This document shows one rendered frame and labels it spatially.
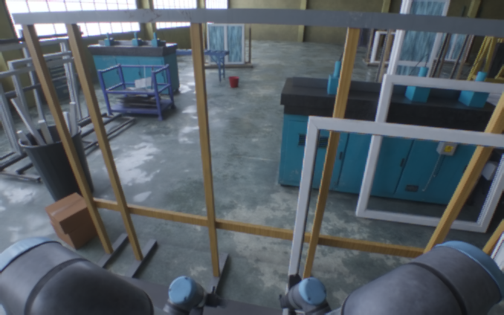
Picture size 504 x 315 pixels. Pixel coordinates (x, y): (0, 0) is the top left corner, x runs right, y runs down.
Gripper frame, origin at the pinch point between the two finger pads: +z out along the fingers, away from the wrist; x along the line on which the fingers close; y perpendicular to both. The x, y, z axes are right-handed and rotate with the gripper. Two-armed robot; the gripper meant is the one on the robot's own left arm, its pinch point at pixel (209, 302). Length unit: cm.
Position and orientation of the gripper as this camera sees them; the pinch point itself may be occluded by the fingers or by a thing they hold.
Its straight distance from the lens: 131.6
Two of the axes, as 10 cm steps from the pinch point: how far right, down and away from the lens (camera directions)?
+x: -9.8, 0.1, 1.9
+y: 1.1, -8.0, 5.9
